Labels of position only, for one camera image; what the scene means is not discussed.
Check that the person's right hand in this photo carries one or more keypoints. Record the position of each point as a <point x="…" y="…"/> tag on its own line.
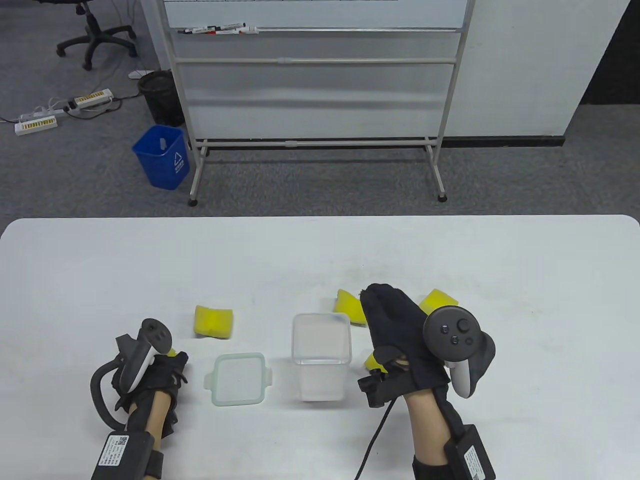
<point x="395" y="325"/>

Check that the white power strip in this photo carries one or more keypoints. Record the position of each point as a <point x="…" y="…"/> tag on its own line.
<point x="35" y="125"/>
<point x="92" y="98"/>

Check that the black door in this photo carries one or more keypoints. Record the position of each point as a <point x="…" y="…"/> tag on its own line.
<point x="615" y="75"/>

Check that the black forearm sensor box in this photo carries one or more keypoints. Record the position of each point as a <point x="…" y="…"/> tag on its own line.
<point x="475" y="457"/>
<point x="120" y="457"/>

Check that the whiteboard on metal stand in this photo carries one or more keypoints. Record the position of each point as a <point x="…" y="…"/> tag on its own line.
<point x="300" y="12"/>

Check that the small white floor object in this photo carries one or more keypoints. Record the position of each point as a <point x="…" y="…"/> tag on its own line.
<point x="136" y="74"/>

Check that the whiteboard marker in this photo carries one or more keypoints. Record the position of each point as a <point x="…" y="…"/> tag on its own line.
<point x="248" y="30"/>
<point x="225" y="32"/>
<point x="197" y="30"/>
<point x="232" y="25"/>

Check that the clear container lid green seal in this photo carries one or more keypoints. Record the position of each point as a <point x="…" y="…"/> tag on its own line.
<point x="239" y="378"/>

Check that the person's left hand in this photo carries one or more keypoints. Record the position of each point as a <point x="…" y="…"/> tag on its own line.
<point x="165" y="372"/>

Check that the person's left forearm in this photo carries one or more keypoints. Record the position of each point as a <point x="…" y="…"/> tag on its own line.
<point x="156" y="417"/>

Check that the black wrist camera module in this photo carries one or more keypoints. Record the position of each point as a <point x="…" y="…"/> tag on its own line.
<point x="377" y="390"/>

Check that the grey handheld controller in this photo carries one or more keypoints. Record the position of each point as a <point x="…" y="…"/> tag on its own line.
<point x="452" y="332"/>
<point x="155" y="336"/>

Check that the black mesh trash bin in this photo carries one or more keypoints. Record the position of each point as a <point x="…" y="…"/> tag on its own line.
<point x="160" y="95"/>

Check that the clear plastic airtight container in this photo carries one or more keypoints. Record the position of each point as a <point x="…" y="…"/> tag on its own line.
<point x="322" y="380"/>

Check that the person's right forearm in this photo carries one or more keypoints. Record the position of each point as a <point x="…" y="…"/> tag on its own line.
<point x="425" y="425"/>

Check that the blue plastic bin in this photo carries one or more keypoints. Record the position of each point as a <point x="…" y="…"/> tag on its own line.
<point x="160" y="165"/>

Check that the black office chair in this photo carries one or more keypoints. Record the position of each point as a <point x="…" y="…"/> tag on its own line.
<point x="93" y="36"/>

